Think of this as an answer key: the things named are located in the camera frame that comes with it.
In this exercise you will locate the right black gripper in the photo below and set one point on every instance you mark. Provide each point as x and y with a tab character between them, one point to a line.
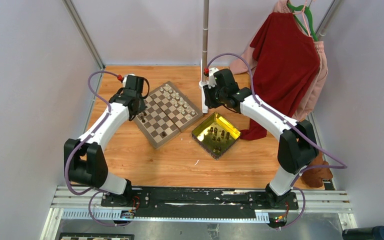
209	101

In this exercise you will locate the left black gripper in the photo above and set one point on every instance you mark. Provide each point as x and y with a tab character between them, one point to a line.
142	106

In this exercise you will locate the wooden folding chess board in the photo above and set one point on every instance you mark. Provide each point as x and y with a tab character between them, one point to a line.
168	110

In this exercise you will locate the gold metal tray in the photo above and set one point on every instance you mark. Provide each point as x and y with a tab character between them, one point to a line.
216	135

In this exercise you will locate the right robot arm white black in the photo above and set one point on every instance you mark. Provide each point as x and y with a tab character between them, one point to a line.
296	139

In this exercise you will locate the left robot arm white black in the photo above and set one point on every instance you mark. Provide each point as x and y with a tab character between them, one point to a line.
85	166

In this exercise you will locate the dark chess rook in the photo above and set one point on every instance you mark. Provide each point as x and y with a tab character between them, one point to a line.
163	134

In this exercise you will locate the white stand base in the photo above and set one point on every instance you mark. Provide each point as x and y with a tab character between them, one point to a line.
204	107

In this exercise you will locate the pink garment on hanger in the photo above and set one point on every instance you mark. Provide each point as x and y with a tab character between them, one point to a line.
309	100

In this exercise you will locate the red shirt on hanger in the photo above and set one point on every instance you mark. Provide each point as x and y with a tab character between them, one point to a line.
286	62

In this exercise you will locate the grey metal stand pole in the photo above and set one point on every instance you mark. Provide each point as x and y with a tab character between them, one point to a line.
204	52

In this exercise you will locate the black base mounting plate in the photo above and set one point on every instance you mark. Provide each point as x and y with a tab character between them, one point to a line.
200	203

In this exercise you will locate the green clothes hanger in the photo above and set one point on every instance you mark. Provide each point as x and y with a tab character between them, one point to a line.
304	18

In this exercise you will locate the brown crumpled cloth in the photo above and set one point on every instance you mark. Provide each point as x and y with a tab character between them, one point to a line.
313	178

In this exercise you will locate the dark blue bottle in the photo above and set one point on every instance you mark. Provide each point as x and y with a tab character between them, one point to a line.
367	233

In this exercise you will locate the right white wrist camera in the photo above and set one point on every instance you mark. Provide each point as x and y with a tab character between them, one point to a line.
210	74

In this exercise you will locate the aluminium rail frame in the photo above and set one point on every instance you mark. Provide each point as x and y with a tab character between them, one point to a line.
66	205

